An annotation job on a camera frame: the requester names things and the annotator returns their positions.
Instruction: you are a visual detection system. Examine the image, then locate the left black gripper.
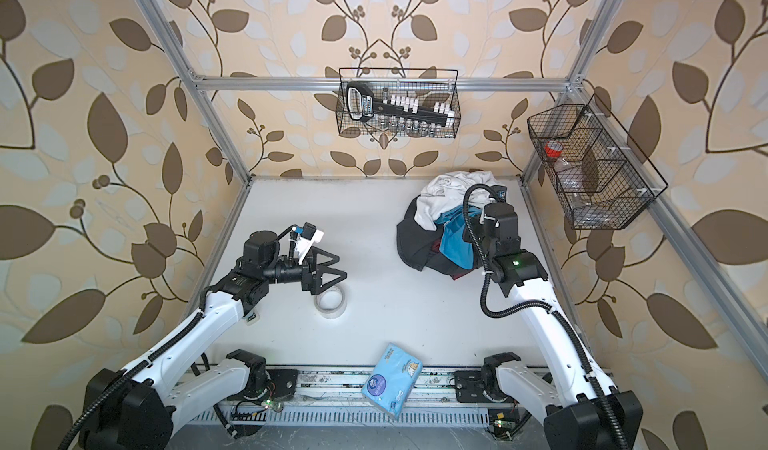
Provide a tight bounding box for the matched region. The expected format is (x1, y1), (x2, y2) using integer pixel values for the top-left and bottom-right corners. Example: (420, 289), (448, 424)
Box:
(260, 244), (346, 297)

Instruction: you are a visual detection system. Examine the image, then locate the teal cloth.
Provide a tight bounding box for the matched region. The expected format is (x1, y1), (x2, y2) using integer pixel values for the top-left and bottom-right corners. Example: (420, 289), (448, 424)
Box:
(434, 206), (475, 270)

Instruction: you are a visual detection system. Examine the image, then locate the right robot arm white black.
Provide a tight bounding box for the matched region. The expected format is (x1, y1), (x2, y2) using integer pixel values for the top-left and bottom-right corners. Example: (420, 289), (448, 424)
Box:
(462, 183), (643, 449)

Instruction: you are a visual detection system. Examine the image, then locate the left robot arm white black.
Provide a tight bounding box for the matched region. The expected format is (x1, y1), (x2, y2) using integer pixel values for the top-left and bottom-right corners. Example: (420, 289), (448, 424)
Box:
(59, 223), (347, 449)

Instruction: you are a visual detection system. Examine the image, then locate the white cloth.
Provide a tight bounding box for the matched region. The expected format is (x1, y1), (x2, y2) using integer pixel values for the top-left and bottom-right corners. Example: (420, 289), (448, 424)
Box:
(414, 171), (498, 231)

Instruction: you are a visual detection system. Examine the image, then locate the dark grey cloth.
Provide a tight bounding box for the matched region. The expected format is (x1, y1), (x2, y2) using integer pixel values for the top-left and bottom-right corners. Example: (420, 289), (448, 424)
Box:
(396, 198), (482, 280)

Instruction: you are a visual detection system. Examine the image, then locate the clear tape roll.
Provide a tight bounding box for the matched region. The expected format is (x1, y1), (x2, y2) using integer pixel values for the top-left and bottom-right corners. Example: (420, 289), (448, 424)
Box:
(314, 286), (347, 320)

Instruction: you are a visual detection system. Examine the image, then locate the clear bottle red cap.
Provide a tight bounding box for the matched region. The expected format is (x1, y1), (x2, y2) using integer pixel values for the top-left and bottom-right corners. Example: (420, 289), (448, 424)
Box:
(544, 140), (595, 212)

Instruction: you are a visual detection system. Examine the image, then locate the blue tissue pack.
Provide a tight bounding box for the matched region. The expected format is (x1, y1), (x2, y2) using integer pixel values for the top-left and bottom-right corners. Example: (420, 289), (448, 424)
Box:
(361, 343), (423, 420)

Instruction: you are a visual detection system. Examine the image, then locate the black socket set holder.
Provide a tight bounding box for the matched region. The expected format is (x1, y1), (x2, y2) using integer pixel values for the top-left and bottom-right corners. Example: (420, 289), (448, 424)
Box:
(336, 80), (460, 130)

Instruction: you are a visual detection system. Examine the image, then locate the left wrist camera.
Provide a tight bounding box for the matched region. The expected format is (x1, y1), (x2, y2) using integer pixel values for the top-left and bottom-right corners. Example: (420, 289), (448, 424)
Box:
(292, 222), (324, 264)

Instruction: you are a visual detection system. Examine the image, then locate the right black wire basket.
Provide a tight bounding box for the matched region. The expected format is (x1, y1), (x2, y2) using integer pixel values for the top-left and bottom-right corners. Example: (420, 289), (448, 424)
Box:
(527, 94), (668, 230)

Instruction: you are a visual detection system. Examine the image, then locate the black wire basket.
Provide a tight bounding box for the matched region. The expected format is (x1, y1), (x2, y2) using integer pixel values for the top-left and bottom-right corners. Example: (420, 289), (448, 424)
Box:
(527, 94), (668, 230)
(335, 66), (461, 139)

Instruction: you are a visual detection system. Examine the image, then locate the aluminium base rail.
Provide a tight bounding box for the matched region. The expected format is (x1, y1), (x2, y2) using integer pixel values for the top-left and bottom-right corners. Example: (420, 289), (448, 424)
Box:
(192, 362), (565, 430)

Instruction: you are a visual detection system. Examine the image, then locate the back black wire basket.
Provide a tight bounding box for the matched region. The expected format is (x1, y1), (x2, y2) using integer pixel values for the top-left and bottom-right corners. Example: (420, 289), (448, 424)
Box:
(335, 66), (461, 139)

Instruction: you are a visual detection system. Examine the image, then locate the aluminium frame back bar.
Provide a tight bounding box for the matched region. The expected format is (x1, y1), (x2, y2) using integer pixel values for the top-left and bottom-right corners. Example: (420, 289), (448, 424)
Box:
(194, 75), (570, 94)

